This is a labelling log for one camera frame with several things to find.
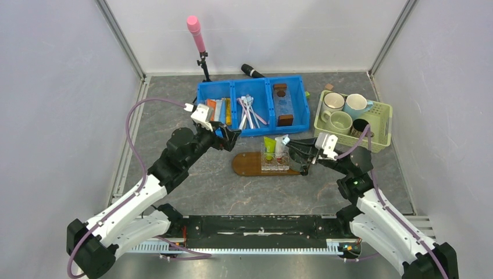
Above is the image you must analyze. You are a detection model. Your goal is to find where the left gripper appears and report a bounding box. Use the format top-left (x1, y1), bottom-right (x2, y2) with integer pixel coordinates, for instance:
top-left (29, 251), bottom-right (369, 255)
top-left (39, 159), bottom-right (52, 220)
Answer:
top-left (183, 121), bottom-right (241, 169)

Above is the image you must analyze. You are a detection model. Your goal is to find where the white toothpaste tube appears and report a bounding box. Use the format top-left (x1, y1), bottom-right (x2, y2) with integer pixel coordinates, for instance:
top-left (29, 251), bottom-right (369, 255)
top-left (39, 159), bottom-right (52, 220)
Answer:
top-left (274, 134), bottom-right (288, 160)

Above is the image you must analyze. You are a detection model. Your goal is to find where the green toothpaste tube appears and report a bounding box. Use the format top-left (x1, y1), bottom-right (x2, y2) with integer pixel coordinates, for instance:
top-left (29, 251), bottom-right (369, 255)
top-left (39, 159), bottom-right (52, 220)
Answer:
top-left (263, 137), bottom-right (276, 161)

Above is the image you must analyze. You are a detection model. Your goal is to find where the clear acrylic toothbrush holder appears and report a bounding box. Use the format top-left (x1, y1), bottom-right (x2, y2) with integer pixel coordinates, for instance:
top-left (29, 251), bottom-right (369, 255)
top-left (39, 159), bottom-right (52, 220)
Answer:
top-left (260, 144), bottom-right (290, 174)

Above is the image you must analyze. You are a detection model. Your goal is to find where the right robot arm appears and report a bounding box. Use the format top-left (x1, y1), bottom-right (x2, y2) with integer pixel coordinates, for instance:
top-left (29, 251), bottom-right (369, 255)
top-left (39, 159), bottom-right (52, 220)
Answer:
top-left (283, 133), bottom-right (459, 278)

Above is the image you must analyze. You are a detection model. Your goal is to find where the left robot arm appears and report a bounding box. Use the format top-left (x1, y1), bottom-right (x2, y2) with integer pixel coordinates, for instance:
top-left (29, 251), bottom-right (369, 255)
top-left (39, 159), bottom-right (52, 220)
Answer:
top-left (66, 121), bottom-right (241, 278)

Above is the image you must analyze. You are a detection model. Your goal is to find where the oval wooden tray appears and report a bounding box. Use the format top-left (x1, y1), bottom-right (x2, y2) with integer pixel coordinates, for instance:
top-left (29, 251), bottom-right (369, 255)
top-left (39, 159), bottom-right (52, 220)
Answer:
top-left (232, 152), bottom-right (300, 177)

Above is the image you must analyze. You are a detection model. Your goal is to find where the orange toothpaste tube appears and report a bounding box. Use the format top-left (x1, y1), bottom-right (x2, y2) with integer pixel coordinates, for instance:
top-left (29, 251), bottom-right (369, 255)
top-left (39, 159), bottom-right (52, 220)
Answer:
top-left (206, 99), bottom-right (216, 111)

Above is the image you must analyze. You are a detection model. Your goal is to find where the white toothbrush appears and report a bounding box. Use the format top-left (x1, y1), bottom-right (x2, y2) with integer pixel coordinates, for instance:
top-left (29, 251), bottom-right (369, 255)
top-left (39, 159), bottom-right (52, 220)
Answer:
top-left (238, 96), bottom-right (255, 130)

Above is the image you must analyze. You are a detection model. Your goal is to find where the dark green enamel mug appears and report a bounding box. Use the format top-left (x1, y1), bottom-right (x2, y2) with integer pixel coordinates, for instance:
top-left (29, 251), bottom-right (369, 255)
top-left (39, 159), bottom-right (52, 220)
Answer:
top-left (288, 148), bottom-right (310, 176)

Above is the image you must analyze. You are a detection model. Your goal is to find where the blue three-compartment bin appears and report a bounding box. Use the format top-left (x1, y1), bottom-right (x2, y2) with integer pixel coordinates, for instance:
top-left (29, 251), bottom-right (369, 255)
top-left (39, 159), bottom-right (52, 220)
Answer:
top-left (197, 75), bottom-right (310, 137)

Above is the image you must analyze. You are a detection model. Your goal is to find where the acrylic holder with wood ends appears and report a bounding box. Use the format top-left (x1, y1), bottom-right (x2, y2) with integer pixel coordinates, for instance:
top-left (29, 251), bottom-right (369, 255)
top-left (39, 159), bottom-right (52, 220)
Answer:
top-left (273, 83), bottom-right (294, 127)

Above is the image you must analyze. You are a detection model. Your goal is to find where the light green mug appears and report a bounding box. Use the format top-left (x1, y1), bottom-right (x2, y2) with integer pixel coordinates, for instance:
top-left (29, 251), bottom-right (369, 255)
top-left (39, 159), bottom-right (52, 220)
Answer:
top-left (320, 110), bottom-right (353, 135)

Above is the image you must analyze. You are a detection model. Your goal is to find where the white ribbed mug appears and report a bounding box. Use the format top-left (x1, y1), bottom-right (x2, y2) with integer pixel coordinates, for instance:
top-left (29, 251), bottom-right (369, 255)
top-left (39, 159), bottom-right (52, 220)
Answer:
top-left (321, 92), bottom-right (345, 112)

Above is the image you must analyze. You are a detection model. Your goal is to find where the dark brown mug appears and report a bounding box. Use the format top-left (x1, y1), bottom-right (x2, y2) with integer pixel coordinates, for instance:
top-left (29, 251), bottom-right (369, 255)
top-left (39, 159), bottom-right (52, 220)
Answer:
top-left (349, 119), bottom-right (369, 138)

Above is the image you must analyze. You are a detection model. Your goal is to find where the light blue mug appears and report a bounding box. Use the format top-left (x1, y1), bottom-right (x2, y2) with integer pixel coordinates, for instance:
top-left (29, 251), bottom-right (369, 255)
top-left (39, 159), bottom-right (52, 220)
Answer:
top-left (342, 94), bottom-right (374, 120)

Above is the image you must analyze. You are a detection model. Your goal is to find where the small brown block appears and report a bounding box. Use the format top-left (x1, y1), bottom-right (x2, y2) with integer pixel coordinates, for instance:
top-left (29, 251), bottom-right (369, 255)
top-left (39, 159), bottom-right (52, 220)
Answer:
top-left (324, 83), bottom-right (334, 91)

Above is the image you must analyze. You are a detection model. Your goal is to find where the black microphone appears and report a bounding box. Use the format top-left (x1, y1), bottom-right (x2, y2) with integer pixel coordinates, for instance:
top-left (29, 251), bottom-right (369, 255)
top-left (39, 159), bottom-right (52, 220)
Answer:
top-left (241, 64), bottom-right (265, 78)

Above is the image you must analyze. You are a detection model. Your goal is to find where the light green plastic basket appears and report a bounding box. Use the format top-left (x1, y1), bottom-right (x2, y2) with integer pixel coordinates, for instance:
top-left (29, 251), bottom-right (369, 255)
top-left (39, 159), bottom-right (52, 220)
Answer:
top-left (313, 90), bottom-right (392, 153)

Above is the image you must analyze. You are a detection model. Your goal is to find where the pink microphone on stand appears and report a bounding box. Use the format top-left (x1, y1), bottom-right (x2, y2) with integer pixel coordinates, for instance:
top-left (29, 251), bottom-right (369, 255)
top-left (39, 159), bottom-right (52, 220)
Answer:
top-left (187, 15), bottom-right (211, 83)

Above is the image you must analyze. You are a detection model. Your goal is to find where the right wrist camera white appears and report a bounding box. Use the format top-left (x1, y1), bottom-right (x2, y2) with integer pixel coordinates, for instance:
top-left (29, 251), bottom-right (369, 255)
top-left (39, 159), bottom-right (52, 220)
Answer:
top-left (315, 133), bottom-right (338, 160)

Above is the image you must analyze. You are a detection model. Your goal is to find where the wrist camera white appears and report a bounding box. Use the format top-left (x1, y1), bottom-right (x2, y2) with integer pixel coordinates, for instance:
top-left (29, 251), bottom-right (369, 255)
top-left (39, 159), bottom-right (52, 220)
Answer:
top-left (315, 133), bottom-right (338, 160)
top-left (184, 103), bottom-right (214, 131)

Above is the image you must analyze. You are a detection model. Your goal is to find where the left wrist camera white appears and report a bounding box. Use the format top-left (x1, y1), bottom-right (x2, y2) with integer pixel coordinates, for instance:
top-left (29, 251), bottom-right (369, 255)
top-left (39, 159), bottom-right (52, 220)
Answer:
top-left (184, 103), bottom-right (214, 131)

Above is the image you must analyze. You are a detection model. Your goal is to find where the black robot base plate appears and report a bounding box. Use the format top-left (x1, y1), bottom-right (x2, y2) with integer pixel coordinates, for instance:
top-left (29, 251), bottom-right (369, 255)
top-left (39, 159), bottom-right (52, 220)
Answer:
top-left (160, 214), bottom-right (362, 249)

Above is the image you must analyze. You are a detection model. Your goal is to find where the white cable duct strip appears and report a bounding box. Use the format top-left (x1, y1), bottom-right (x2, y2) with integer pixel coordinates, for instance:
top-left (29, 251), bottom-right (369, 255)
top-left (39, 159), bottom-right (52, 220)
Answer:
top-left (127, 241), bottom-right (343, 256)

